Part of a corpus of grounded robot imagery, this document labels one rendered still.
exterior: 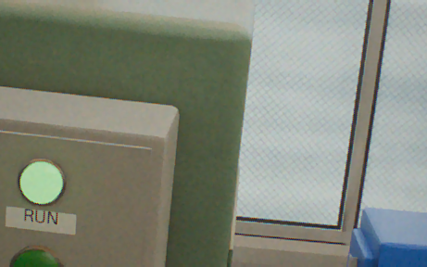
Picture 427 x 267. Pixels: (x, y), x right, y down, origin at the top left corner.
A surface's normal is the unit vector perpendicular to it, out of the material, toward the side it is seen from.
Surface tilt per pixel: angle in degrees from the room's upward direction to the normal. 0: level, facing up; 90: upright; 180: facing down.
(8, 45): 90
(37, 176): 87
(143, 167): 90
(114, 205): 90
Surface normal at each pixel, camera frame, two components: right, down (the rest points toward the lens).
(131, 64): -0.05, 0.24
